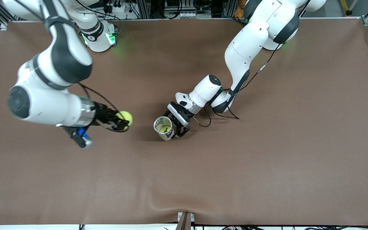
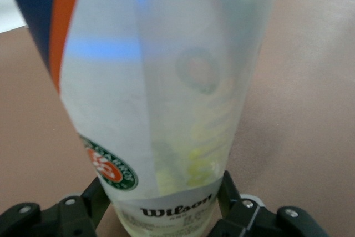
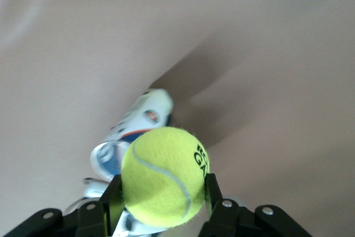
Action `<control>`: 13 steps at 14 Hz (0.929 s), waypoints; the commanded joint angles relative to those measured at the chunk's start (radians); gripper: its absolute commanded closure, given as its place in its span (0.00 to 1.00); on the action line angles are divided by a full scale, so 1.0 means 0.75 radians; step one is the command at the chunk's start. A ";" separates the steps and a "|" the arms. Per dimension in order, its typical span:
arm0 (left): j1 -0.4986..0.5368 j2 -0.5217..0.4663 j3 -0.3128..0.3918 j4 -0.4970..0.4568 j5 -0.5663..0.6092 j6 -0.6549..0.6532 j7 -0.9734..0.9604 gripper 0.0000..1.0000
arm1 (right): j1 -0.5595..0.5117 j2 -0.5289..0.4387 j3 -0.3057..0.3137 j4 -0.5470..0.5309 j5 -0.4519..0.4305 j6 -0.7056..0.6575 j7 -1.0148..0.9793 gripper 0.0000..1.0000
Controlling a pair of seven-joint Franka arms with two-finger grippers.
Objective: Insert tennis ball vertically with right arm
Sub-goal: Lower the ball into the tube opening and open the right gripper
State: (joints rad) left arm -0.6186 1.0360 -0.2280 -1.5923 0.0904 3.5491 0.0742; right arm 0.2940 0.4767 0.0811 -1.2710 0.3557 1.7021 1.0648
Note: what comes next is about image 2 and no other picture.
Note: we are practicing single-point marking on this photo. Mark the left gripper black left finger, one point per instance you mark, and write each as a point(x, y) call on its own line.
point(55, 220)

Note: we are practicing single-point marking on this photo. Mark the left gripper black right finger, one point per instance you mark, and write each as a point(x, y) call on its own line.
point(249, 220)

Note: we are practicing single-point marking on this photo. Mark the clear Wilson tennis ball can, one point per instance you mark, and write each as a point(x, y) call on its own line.
point(111, 81)

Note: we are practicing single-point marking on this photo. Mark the brown table mat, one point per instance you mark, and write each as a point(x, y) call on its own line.
point(305, 109)

